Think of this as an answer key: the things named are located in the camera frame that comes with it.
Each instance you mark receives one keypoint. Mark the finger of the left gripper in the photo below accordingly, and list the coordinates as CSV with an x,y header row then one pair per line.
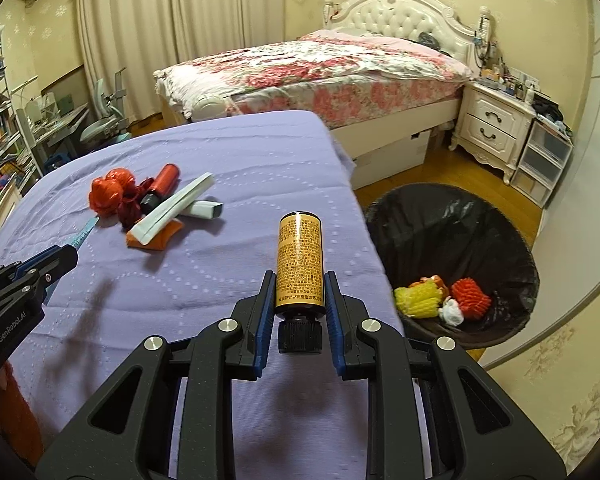
x,y
66,260
36,262

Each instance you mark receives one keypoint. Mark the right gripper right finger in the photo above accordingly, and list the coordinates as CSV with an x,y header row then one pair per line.
x,y
433,412

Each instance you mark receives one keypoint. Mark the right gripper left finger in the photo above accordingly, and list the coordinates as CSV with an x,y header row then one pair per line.
x,y
168,397

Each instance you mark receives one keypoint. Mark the light blue box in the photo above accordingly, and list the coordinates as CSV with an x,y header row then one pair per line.
x,y
76,242

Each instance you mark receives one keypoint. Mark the red plastic bag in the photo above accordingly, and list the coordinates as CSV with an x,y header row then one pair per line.
x,y
109,192

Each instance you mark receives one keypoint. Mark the dark red wrapper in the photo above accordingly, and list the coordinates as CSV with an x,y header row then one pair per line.
x,y
129,211

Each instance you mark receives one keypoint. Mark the white toothpaste box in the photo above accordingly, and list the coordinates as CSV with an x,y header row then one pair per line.
x,y
151,225

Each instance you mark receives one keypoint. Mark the white tissue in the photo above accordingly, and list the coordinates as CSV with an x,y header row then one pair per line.
x,y
450,312

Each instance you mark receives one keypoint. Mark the red bottle black cap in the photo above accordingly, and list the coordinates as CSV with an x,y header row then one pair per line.
x,y
160,189

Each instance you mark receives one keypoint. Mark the yellow foam fruit net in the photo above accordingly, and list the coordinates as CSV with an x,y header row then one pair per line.
x,y
422,301

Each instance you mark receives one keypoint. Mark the amber bottle black cap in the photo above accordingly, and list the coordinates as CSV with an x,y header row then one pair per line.
x,y
299,301

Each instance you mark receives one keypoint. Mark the red foam fruit net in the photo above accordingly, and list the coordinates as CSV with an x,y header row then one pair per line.
x,y
473,302

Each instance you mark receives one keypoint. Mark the teal white small box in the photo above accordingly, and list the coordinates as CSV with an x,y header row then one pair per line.
x,y
203,209

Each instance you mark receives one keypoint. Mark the orange plastic bag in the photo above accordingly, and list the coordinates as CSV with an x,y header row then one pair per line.
x,y
440,284

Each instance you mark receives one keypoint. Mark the black lined trash bin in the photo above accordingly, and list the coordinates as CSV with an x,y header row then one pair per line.
x,y
425,229

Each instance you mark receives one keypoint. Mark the purple tablecloth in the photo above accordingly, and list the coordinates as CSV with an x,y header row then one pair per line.
x,y
299,420

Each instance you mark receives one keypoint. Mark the study desk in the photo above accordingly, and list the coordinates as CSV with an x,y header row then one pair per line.
x,y
53,134

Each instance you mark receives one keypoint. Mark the grey desk chair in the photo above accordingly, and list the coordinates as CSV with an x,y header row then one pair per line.
x,y
111,127

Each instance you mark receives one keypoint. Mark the beige curtains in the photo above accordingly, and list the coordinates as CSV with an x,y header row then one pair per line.
x,y
138,37

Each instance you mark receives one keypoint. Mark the plastic drawer unit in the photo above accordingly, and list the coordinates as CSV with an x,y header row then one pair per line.
x,y
542,162

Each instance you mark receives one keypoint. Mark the white underbed box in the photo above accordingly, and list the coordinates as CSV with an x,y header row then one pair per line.
x,y
391,159

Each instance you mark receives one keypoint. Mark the white nightstand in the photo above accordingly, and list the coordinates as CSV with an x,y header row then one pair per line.
x,y
493,127

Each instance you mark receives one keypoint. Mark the bed with floral bedding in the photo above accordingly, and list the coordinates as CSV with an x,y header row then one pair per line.
x,y
370,90

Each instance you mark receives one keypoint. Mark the white tufted headboard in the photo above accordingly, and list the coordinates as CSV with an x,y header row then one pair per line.
x,y
407,19

